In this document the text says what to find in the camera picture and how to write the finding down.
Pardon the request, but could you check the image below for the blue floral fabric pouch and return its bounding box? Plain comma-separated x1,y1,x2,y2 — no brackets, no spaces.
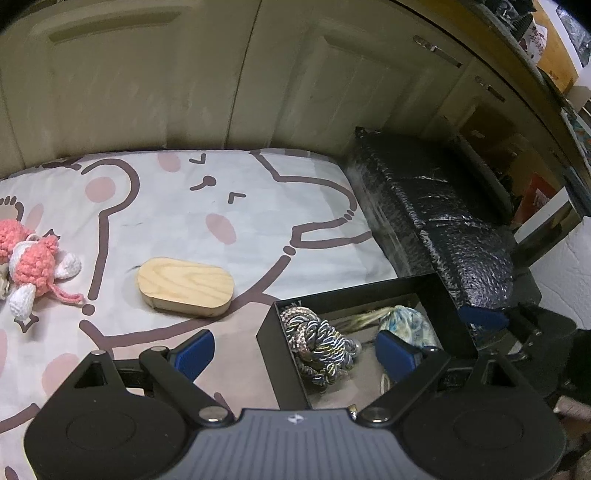
339,306,440,352

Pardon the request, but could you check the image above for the cream cabinet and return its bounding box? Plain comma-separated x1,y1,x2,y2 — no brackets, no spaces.
0,0,568,185

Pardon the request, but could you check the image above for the black cardboard box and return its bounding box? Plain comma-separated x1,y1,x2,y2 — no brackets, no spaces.
256,272,479,412

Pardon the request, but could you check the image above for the red box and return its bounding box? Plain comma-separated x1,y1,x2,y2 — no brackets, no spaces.
512,173,551,223

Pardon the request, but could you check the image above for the metal cabinet handle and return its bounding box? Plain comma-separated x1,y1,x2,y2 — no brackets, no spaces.
475,76,507,103
413,35,463,69

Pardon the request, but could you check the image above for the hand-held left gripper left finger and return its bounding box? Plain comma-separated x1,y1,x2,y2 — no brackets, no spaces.
48,329,234,428

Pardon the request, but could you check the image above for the pink crochet ball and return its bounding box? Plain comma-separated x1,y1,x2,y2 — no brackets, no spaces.
0,219,29,262

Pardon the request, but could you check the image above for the oval wooden box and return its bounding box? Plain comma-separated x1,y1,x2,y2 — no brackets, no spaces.
137,257,235,320

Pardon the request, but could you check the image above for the pink white crochet doll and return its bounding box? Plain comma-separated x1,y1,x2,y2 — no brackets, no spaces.
6,232,85,320

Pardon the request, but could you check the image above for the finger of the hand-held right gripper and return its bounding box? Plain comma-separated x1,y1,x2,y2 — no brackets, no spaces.
458,301,542,339

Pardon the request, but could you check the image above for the white foam board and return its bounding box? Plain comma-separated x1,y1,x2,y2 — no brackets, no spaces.
514,186,581,246

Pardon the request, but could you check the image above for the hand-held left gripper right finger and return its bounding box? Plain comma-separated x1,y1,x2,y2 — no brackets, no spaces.
358,330,546,428

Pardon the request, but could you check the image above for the black wrapped bundle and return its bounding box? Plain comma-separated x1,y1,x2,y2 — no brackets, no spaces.
344,126,517,311

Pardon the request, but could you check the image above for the orange box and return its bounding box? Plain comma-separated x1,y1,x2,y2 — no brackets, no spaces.
536,21,580,94

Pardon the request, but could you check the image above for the grey white rope knot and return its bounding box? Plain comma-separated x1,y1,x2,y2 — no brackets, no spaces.
278,306,363,394

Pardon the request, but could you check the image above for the bear printed blanket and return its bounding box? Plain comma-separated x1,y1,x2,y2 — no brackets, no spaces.
0,147,400,464

